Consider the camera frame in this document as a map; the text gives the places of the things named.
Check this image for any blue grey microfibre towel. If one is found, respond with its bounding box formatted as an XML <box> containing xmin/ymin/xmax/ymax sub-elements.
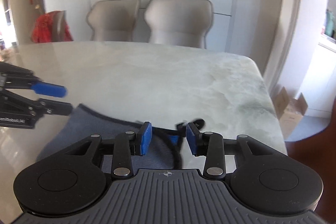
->
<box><xmin>37</xmin><ymin>104</ymin><xmax>187</xmax><ymax>171</ymax></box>

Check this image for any chair with red cloth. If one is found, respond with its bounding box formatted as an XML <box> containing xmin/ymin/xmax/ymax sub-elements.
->
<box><xmin>30</xmin><ymin>11</ymin><xmax>73</xmax><ymax>44</ymax></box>

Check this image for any open cardboard box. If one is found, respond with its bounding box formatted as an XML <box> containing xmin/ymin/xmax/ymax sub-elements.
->
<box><xmin>273</xmin><ymin>87</ymin><xmax>308</xmax><ymax>139</ymax></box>

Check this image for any beige dining chair left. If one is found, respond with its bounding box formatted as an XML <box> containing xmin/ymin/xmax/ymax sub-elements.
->
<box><xmin>87</xmin><ymin>0</ymin><xmax>141</xmax><ymax>42</ymax></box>

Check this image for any beige dining chair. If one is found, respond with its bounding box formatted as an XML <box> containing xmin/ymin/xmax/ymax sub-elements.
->
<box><xmin>144</xmin><ymin>0</ymin><xmax>214</xmax><ymax>49</ymax></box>
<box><xmin>87</xmin><ymin>0</ymin><xmax>141</xmax><ymax>42</ymax></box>

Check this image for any white sideboard cabinet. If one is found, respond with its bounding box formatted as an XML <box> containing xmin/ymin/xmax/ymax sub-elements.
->
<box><xmin>90</xmin><ymin>0</ymin><xmax>233</xmax><ymax>52</ymax></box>

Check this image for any beige dining chair right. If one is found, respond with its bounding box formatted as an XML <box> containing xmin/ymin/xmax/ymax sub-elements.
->
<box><xmin>144</xmin><ymin>0</ymin><xmax>214</xmax><ymax>49</ymax></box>

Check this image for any teal vase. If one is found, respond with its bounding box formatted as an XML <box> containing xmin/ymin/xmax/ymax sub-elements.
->
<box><xmin>324</xmin><ymin>9</ymin><xmax>335</xmax><ymax>38</ymax></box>

